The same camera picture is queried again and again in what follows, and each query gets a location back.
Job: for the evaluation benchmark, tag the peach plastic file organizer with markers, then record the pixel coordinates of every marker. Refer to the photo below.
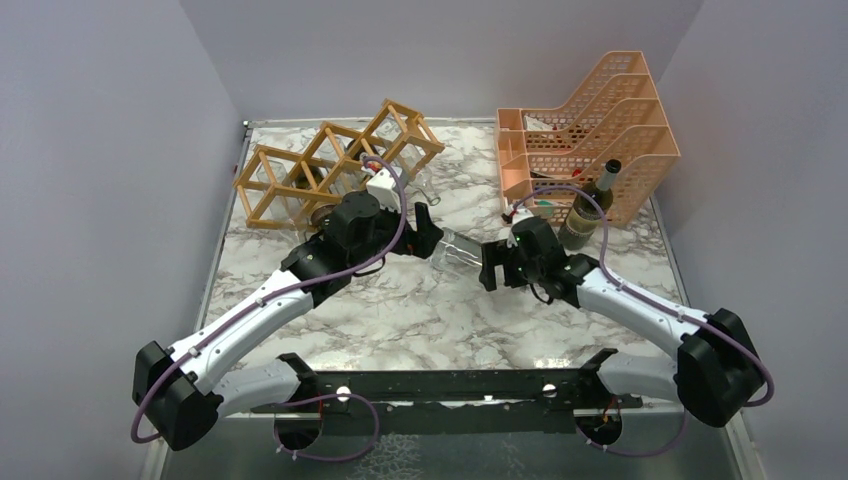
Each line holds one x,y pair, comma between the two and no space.
615,113

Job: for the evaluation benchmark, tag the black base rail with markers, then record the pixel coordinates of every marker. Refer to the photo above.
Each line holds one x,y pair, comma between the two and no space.
451,402

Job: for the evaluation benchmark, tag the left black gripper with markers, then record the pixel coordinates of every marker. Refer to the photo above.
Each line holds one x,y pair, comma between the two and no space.
422,241

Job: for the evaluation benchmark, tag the wooden wine rack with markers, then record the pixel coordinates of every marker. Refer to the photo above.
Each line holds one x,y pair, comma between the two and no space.
282,189

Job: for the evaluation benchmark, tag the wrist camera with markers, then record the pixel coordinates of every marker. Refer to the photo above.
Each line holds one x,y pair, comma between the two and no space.
514,217
382,185

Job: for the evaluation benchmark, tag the tall clear glass bottle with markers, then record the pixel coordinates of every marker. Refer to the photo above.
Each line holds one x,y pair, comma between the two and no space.
347,180

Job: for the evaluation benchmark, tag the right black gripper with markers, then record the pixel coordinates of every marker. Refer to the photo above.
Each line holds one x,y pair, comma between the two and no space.
497,253

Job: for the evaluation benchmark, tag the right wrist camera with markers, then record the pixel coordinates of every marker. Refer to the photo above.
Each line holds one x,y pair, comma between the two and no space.
514,217

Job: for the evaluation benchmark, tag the clear bottle silver cap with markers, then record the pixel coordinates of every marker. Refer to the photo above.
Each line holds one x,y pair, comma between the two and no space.
458,253

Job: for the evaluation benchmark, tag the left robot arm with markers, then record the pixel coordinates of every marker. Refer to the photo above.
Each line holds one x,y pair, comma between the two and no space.
183,390

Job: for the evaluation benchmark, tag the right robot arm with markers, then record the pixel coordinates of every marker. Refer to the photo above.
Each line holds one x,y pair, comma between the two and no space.
710,366

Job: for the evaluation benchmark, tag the green bottle brown label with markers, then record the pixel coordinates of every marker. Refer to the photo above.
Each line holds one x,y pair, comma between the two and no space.
321,215

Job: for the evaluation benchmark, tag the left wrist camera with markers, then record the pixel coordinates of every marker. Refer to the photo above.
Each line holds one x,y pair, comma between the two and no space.
382,185

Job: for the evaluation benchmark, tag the green bottle navy cream label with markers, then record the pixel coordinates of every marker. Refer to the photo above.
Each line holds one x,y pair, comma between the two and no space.
358,153

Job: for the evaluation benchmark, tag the green bottle silver neck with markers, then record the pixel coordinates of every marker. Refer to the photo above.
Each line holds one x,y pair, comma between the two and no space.
583,218

